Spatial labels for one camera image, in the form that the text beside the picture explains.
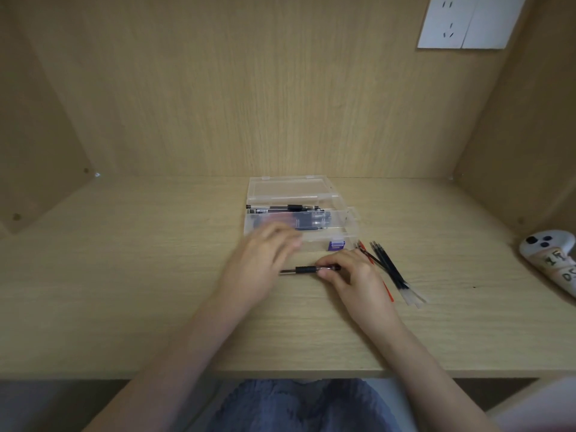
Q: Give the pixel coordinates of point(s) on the person's right hand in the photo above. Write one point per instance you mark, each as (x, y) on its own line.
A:
(362, 290)

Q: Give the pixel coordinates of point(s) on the person's left hand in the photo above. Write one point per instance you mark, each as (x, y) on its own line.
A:
(254, 265)

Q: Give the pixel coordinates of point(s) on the person's left fingers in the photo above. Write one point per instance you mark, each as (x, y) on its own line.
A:
(280, 240)

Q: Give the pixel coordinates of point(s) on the person's right fingers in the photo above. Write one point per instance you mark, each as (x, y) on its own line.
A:
(344, 264)

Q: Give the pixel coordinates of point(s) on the black and silver pen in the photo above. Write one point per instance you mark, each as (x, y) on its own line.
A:
(302, 270)

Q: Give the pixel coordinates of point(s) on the person's left forearm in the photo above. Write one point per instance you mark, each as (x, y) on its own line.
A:
(180, 364)

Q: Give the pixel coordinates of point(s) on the person's right forearm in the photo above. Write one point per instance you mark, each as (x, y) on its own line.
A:
(427, 377)

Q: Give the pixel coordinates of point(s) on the small purple eraser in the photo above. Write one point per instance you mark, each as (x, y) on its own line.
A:
(337, 246)

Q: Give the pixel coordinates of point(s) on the black gel pen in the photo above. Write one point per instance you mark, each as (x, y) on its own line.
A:
(288, 207)

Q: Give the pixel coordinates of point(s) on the dark blue refill pack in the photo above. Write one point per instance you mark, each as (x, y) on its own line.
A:
(310, 219)

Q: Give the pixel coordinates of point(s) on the clear plastic pencil box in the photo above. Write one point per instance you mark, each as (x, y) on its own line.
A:
(297, 193)

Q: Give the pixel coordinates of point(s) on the red pen refill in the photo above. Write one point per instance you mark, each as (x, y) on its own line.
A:
(388, 292)

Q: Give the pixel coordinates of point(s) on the bundle of black pen refills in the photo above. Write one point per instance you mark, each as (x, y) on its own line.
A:
(396, 274)

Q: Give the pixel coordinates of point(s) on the person's blue shorts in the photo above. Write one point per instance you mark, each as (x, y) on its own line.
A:
(301, 407)

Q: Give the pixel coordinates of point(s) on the white handheld controller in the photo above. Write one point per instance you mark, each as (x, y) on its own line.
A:
(550, 258)

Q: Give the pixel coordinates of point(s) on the white wall socket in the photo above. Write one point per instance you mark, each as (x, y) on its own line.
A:
(443, 22)

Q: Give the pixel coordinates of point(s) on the white blank wall plate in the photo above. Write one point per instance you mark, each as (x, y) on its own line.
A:
(495, 22)

